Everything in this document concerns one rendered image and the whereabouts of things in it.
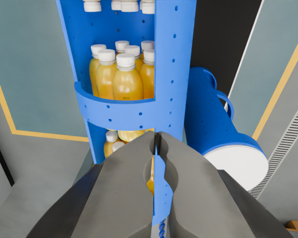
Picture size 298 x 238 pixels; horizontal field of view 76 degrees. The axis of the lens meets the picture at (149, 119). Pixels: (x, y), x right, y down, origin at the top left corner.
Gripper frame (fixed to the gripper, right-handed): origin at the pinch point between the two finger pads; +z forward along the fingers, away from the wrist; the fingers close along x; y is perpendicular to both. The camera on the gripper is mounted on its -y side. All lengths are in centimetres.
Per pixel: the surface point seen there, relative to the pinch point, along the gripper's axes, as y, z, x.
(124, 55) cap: -0.2, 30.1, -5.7
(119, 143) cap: 28.0, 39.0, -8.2
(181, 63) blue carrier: 0.2, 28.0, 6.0
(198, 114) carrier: 31, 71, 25
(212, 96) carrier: 26, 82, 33
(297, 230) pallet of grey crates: 228, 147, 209
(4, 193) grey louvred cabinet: 186, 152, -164
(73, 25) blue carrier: -4.9, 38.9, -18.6
